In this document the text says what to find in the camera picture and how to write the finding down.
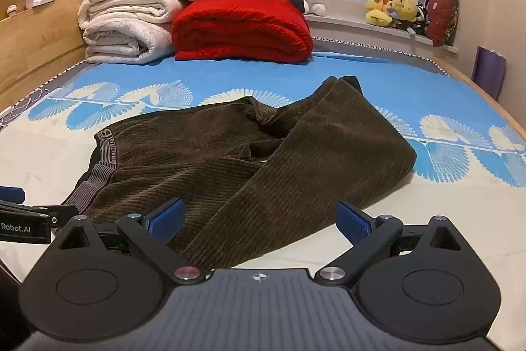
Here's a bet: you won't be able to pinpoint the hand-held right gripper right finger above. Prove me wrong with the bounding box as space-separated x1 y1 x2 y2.
314 202 463 287

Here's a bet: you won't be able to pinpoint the blue and white printed bedsheet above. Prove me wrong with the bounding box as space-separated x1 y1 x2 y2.
0 51 526 335

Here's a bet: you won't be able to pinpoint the brown corduroy pants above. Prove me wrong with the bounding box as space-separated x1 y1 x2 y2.
61 75 418 270

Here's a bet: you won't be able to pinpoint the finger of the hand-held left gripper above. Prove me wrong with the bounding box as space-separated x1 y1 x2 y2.
0 188 26 204

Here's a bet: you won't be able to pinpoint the black and white plush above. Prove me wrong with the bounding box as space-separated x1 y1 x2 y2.
411 6 430 37

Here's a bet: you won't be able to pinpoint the red folded blanket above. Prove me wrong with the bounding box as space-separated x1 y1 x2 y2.
171 0 314 64

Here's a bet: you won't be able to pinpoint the dark red cushion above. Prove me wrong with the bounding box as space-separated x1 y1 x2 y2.
425 0 460 47

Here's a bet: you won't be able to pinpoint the cream folded blanket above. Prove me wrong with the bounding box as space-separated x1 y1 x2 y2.
77 0 185 65

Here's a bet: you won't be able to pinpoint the wooden bed frame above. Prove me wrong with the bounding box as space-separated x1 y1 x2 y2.
0 0 526 130

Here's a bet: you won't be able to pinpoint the yellow bear plush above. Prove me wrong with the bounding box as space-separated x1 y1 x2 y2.
388 0 420 32

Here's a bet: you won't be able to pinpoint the white window sill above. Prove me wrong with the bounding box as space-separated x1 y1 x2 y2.
304 13 459 55

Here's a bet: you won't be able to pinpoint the yellow duck plush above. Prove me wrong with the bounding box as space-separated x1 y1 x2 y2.
365 0 397 27

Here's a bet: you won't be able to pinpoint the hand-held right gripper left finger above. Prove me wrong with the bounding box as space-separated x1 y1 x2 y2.
55 198 207 286

